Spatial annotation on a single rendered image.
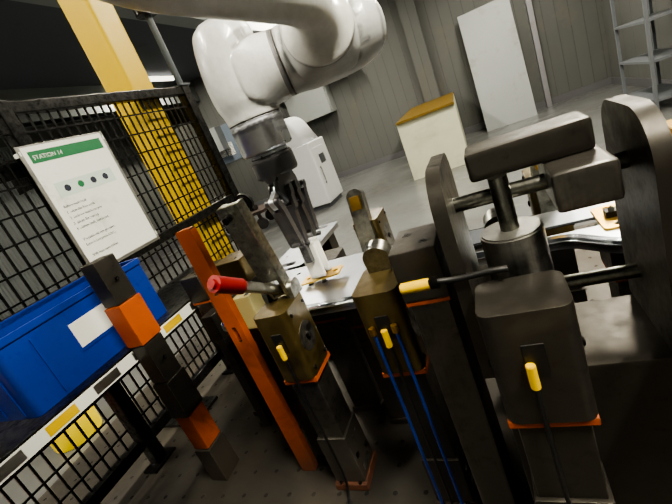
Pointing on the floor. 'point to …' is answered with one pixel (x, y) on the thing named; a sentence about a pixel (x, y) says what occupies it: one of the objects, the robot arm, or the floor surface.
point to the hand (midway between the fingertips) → (314, 257)
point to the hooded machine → (313, 164)
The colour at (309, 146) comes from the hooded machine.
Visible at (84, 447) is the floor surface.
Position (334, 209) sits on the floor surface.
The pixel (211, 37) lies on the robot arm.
